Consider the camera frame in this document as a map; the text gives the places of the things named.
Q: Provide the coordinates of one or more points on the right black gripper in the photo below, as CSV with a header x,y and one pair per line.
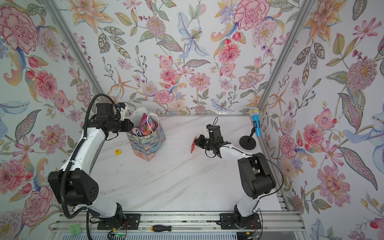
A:
x,y
200,144

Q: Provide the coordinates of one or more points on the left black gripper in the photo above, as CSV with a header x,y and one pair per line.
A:
x,y
127,125

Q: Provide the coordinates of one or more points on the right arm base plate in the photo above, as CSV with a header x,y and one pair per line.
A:
x,y
234,221

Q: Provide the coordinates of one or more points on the floral paper gift bag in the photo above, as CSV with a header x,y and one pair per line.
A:
x,y
146,147

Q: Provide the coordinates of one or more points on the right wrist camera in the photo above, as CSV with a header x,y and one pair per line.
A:
x,y
208,131

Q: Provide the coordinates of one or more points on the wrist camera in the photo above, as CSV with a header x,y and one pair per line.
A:
x,y
122,107
208,131

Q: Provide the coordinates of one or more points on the black yellow screwdriver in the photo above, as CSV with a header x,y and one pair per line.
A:
x,y
164,228

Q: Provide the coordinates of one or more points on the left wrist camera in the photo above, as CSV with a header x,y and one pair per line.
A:
x,y
122,107

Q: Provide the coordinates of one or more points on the small red sachet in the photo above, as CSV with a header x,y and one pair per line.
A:
x,y
193,145

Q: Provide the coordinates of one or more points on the purple snack packet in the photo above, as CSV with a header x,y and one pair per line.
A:
x,y
136,132
147,126

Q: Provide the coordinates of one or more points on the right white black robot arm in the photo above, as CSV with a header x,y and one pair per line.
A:
x,y
256,176

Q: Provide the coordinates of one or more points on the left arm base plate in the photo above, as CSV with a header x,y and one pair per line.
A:
x,y
126,222

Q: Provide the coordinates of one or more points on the black microphone stand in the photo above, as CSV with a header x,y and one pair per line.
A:
x,y
248,142

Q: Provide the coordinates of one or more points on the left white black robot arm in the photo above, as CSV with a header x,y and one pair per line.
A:
x,y
72,185

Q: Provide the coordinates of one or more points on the blue toy microphone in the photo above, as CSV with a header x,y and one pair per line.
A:
x,y
256,121

